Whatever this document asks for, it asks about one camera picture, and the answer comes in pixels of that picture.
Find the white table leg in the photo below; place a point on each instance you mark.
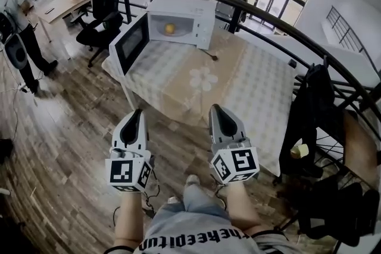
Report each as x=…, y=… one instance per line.
x=129, y=96

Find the straight black railing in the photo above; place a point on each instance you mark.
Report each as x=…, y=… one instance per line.
x=345, y=32

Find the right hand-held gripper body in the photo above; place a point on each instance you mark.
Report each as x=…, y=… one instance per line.
x=244, y=162

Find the person's grey shoe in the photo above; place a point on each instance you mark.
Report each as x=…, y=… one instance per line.
x=173, y=200
x=192, y=180

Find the curved black railing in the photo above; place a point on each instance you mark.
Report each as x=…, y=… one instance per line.
x=268, y=16

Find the person's left forearm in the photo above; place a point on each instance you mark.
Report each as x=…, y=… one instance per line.
x=129, y=217

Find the yellow fruit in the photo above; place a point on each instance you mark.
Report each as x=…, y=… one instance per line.
x=169, y=28

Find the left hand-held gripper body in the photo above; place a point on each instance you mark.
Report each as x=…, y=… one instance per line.
x=120, y=171

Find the black jacket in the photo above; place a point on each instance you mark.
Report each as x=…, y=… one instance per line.
x=315, y=104

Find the brown wooden board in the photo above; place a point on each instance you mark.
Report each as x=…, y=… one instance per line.
x=360, y=145

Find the person's light blue jeans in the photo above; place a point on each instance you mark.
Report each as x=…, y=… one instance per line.
x=199, y=199

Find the pale yellow roll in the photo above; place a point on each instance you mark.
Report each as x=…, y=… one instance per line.
x=300, y=151

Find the white microwave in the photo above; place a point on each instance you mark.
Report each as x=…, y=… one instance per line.
x=184, y=7

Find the beige checked tablecloth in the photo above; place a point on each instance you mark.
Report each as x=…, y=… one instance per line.
x=253, y=92

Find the person's grey printed shirt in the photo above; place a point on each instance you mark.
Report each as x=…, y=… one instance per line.
x=193, y=235

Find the black bag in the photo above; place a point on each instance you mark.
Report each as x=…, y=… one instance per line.
x=6, y=150

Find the light wooden desk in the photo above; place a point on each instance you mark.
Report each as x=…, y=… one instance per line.
x=65, y=4

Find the person's right forearm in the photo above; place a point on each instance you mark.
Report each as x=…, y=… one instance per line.
x=242, y=205

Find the grey backpack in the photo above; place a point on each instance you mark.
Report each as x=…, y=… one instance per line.
x=18, y=52

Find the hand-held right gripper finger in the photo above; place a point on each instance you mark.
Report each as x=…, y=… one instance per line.
x=238, y=132
x=214, y=128

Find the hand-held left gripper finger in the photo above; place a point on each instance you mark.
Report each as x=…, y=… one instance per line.
x=120, y=135
x=143, y=134

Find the glass turntable plate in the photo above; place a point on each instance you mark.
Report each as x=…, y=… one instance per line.
x=181, y=34

